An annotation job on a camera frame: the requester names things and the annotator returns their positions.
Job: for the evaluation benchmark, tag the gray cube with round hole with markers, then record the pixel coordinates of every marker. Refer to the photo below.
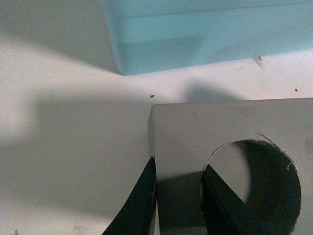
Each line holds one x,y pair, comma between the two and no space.
262,149

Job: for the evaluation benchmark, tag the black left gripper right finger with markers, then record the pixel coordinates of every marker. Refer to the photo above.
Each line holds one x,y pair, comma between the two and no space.
223,211

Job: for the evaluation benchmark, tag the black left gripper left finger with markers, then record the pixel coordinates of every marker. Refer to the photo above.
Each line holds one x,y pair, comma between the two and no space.
138,214

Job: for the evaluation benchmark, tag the light blue plastic box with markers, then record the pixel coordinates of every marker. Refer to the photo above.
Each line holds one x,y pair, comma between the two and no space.
154,35

